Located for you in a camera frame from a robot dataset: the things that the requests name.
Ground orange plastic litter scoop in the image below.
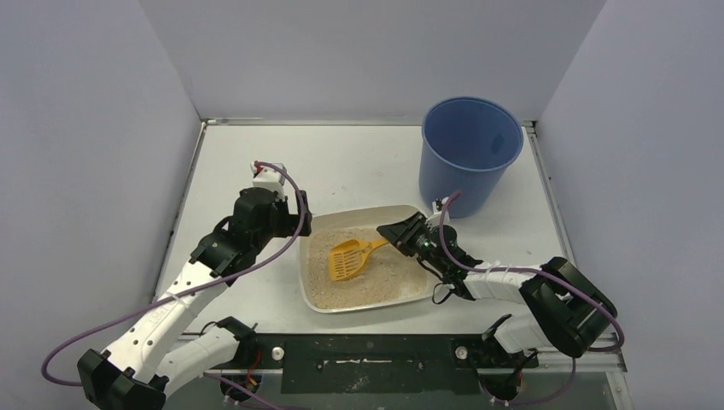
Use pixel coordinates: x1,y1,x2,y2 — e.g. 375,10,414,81
328,238,389,282

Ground white plastic litter tray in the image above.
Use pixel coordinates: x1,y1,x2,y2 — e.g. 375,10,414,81
298,204,448,314

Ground blue plastic bucket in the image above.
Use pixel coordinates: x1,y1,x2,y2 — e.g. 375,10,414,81
418,97,524,219

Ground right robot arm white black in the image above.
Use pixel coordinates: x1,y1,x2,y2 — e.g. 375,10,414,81
377,213,620,358

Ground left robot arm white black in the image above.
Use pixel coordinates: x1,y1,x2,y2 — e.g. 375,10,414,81
77,187,312,409

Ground beige cat litter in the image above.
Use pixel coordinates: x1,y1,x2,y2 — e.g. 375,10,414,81
305,226,432,311

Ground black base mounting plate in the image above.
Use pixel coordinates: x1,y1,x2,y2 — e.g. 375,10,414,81
219,333,539,395

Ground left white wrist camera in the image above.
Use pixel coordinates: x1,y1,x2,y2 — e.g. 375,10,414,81
250,162,286,200

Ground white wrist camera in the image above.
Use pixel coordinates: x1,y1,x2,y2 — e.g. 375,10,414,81
428,196,450,220
250,162,286,200

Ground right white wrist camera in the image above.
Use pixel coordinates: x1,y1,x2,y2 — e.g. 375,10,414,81
428,196,450,220

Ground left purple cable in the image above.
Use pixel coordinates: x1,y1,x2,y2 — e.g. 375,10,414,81
40,161,308,388

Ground purple cable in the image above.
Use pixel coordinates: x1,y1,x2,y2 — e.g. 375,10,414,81
40,161,308,388
438,190,626,353

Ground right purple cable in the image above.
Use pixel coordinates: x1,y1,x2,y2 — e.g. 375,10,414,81
438,190,626,353

